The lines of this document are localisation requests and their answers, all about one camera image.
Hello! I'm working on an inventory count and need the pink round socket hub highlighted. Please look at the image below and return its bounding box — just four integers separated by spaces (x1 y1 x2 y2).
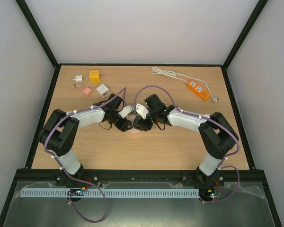
127 116 142 135

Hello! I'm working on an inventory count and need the white printed cube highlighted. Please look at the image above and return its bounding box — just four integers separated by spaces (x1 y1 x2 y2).
96 84 110 98

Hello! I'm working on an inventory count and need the pink small block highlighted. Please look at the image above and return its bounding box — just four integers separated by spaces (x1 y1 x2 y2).
82 87 93 96

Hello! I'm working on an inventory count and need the white power strip cord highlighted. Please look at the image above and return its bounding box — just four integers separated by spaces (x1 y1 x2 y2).
151 66 220 103

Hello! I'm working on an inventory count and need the yellow cube socket adapter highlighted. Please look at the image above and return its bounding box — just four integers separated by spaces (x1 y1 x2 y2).
89 70 101 84

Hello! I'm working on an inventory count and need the orange power strip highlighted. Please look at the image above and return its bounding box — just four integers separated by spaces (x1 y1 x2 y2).
186 80 211 101

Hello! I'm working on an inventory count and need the white usb charger plug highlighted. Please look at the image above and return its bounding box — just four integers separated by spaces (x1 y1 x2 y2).
72 75 83 83

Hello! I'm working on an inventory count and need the green printed cube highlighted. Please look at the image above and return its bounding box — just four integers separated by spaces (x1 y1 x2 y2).
133 117 140 129

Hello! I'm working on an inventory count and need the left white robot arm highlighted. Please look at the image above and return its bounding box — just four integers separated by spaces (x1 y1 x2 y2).
38 94 133 175

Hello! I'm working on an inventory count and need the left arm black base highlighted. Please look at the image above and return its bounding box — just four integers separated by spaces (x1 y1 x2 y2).
54 170 98 202

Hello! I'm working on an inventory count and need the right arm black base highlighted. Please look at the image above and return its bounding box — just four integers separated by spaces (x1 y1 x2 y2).
196 171 224 203

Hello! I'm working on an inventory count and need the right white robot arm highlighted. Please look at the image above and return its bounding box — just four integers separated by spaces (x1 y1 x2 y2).
133 94 240 185

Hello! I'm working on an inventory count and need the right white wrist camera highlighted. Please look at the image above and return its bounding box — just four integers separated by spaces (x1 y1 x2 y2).
135 104 149 120

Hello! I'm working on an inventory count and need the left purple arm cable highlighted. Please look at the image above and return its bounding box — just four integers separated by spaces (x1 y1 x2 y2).
44 87 127 222

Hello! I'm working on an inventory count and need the grey slotted cable duct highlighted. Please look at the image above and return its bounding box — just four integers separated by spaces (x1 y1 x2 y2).
20 188 199 199

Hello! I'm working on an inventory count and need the black aluminium frame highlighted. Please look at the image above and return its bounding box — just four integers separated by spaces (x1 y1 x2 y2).
0 0 282 227

